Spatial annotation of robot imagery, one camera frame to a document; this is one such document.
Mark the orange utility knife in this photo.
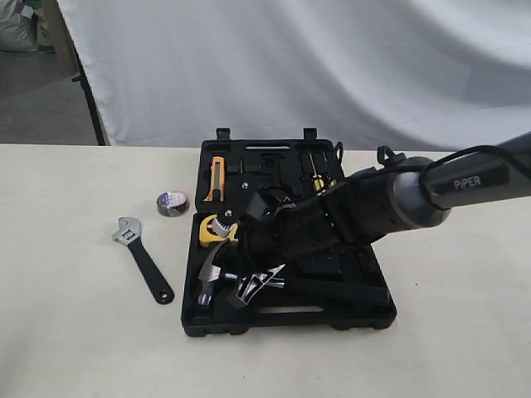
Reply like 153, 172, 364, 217
203, 156, 225, 202

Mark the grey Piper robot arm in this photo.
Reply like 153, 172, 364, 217
233, 133, 530, 307

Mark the black backdrop stand pole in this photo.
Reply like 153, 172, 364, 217
63, 16, 108, 146

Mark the adjustable wrench black handle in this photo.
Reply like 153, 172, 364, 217
111, 216, 175, 305

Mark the claw hammer black grip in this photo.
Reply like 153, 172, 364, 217
196, 242, 391, 308

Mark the grey sack in background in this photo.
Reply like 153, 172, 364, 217
1, 0, 37, 52

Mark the green white box background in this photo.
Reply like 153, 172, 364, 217
34, 7, 56, 54

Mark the white backdrop cloth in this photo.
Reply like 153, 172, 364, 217
59, 1, 530, 150

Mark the black electrical tape roll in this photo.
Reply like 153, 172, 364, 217
156, 190, 189, 217

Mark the yellow tape measure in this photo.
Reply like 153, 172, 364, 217
198, 214, 237, 248

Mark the small yellow black screwdriver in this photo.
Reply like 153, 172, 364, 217
322, 152, 337, 188

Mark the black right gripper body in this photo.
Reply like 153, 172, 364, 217
240, 182, 373, 272

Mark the black plastic tool case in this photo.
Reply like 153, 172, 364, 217
181, 128, 397, 337

